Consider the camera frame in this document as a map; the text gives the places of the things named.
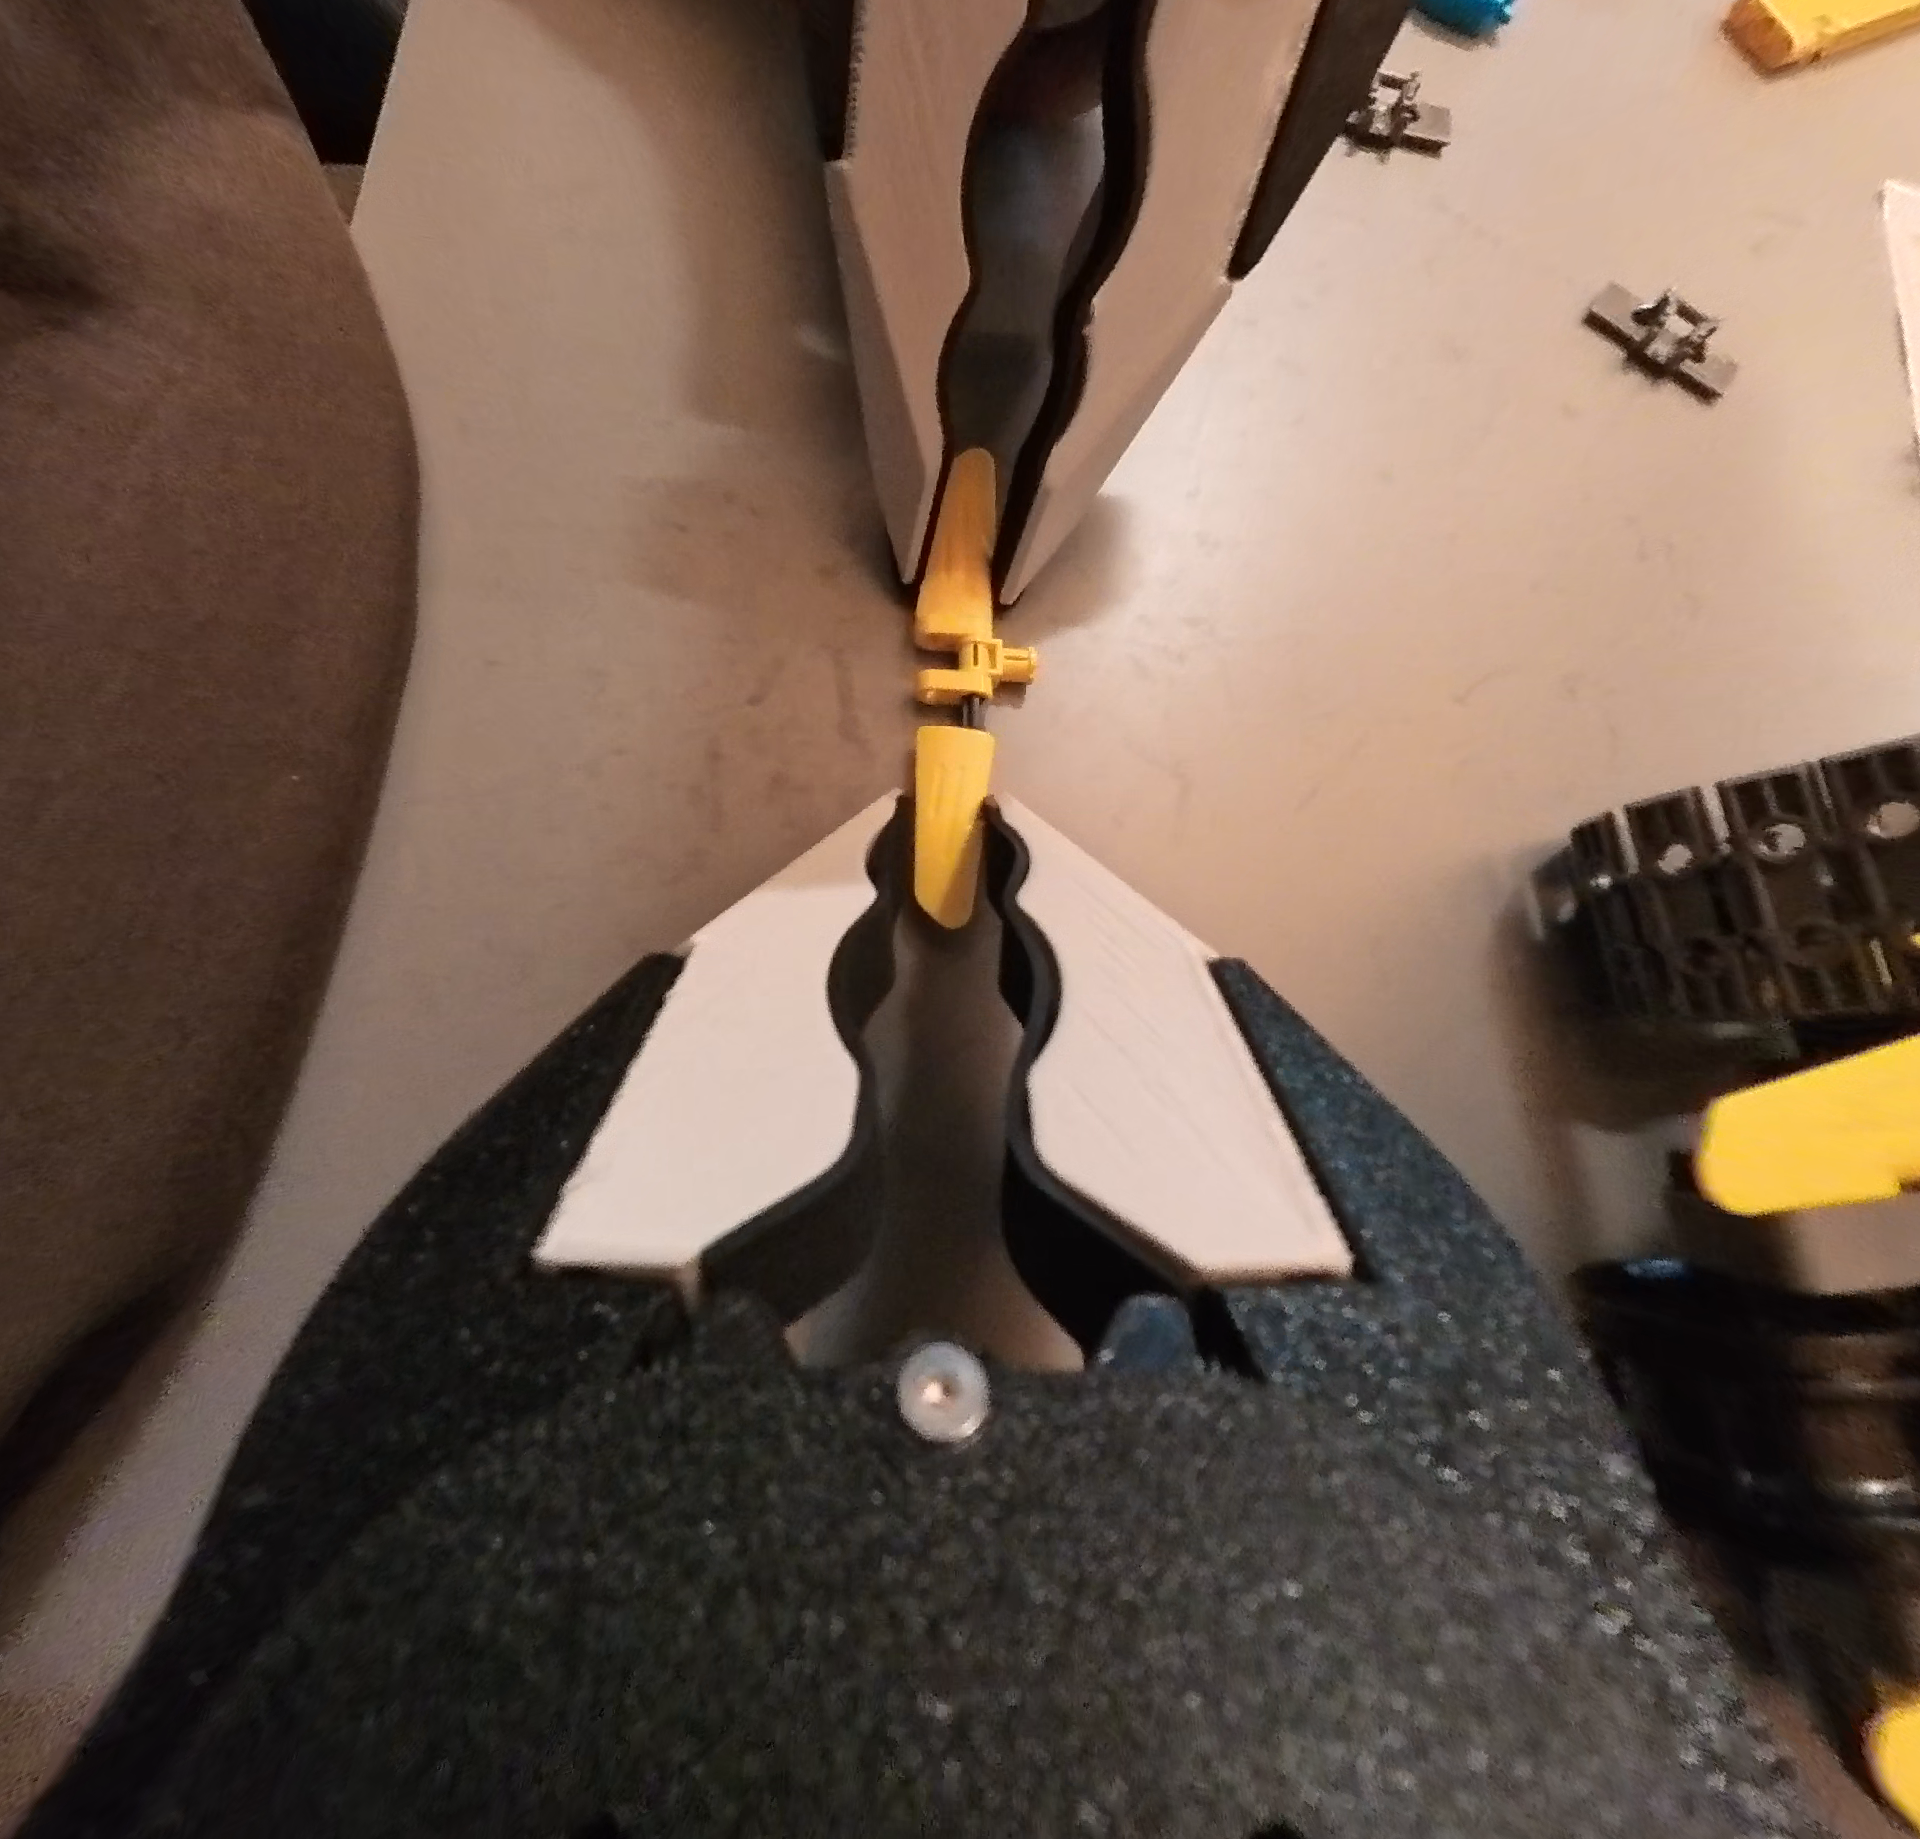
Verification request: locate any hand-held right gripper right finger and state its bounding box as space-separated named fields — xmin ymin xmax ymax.
xmin=986 ymin=794 xmax=1359 ymax=1323

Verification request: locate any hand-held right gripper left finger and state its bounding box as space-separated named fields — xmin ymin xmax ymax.
xmin=535 ymin=794 xmax=916 ymax=1317

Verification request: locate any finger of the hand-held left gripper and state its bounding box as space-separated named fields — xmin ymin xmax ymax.
xmin=827 ymin=0 xmax=1043 ymax=585
xmin=995 ymin=0 xmax=1350 ymax=608

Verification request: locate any yellow toy panel piece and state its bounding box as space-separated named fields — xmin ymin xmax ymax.
xmin=903 ymin=725 xmax=999 ymax=933

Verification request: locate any yellow toy blade with pin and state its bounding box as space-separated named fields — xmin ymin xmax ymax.
xmin=915 ymin=448 xmax=1041 ymax=734

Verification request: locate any grey toy track link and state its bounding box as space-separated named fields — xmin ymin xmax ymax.
xmin=1338 ymin=67 xmax=1456 ymax=157
xmin=1581 ymin=282 xmax=1742 ymax=407

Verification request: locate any black yellow toy tracked vehicle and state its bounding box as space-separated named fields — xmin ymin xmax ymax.
xmin=1527 ymin=734 xmax=1920 ymax=1802

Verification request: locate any yellow grey sticker sheet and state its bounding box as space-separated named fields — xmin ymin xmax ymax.
xmin=1876 ymin=179 xmax=1920 ymax=464

